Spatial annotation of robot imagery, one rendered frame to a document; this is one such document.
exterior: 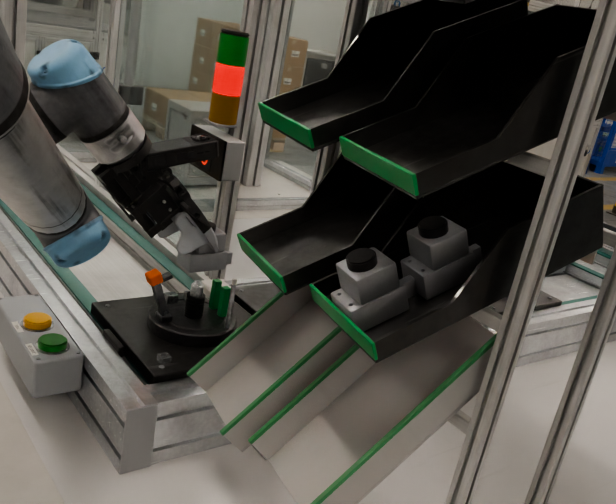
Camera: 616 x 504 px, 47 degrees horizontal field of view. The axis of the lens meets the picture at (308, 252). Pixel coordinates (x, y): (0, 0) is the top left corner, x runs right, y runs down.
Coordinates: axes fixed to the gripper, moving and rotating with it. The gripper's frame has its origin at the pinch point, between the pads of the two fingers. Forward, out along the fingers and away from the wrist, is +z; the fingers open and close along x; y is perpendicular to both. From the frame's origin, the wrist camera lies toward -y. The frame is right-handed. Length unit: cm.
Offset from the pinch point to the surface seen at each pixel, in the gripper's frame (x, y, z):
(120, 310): -8.0, 17.1, 5.2
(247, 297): -7.1, -0.5, 21.0
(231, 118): -16.5, -18.5, -3.5
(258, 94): -106, -60, 48
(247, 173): -105, -42, 67
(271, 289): -9.1, -5.4, 25.5
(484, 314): 49, -9, -6
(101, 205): -65, 4, 20
